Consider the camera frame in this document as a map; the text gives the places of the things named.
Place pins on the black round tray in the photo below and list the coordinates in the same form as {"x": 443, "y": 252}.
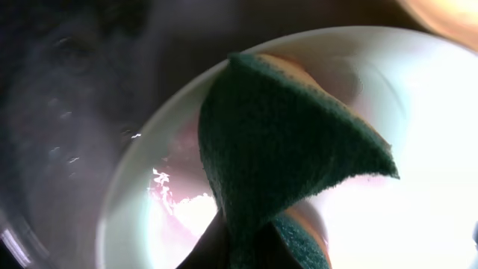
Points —
{"x": 80, "y": 78}

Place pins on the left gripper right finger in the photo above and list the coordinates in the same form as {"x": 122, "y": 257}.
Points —
{"x": 272, "y": 251}

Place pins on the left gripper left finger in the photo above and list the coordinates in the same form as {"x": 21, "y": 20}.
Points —
{"x": 212, "y": 249}

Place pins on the green yellow sponge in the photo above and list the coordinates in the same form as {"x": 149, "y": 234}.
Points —
{"x": 270, "y": 136}

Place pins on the yellow plate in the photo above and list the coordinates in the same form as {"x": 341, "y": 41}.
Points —
{"x": 454, "y": 19}

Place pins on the mint plate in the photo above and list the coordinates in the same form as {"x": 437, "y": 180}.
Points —
{"x": 417, "y": 91}

